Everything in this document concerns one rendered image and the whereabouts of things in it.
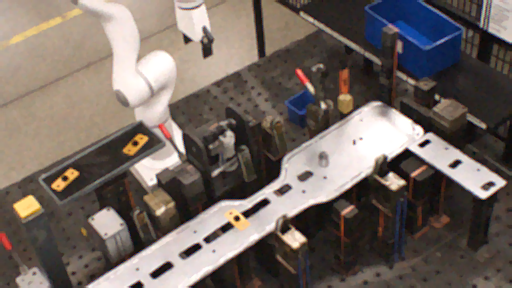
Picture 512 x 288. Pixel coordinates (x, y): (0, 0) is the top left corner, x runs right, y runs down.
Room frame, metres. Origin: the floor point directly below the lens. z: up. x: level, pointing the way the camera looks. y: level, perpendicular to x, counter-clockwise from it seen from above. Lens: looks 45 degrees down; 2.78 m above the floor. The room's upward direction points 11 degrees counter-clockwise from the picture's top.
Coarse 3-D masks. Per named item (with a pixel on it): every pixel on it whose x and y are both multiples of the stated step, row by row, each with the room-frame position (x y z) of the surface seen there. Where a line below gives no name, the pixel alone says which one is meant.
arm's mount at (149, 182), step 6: (174, 126) 2.17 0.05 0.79; (180, 132) 2.14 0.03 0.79; (180, 162) 1.99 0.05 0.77; (132, 168) 2.06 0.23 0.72; (138, 168) 2.00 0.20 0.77; (144, 168) 2.00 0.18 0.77; (138, 174) 2.01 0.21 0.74; (144, 174) 1.97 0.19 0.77; (150, 174) 1.96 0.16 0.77; (138, 180) 2.01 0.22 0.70; (144, 180) 1.96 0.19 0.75; (150, 180) 1.94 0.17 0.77; (156, 180) 1.93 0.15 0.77; (144, 186) 1.97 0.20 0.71; (150, 186) 1.91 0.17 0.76; (156, 186) 1.93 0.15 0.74; (150, 192) 1.93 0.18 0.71
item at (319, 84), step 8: (320, 64) 1.86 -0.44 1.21; (312, 72) 1.84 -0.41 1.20; (320, 72) 1.83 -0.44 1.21; (328, 72) 1.81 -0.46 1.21; (312, 80) 1.84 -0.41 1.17; (320, 80) 1.84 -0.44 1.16; (320, 88) 1.83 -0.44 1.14; (320, 96) 1.82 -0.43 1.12; (328, 96) 1.83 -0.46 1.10; (320, 104) 1.81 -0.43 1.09; (328, 104) 1.82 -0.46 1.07
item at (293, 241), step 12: (288, 228) 1.40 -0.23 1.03; (276, 240) 1.37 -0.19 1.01; (288, 240) 1.34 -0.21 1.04; (300, 240) 1.33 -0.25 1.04; (288, 252) 1.33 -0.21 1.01; (300, 252) 1.32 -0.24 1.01; (288, 264) 1.33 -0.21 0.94; (300, 264) 1.31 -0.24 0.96; (288, 276) 1.34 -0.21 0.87; (300, 276) 1.31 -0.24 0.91
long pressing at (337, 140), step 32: (352, 128) 1.77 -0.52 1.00; (384, 128) 1.74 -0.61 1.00; (416, 128) 1.71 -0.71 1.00; (288, 160) 1.68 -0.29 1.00; (352, 160) 1.63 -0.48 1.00; (288, 192) 1.55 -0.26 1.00; (320, 192) 1.53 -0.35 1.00; (192, 224) 1.50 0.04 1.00; (256, 224) 1.45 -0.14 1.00; (160, 256) 1.41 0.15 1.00; (192, 256) 1.38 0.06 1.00; (224, 256) 1.36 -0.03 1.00
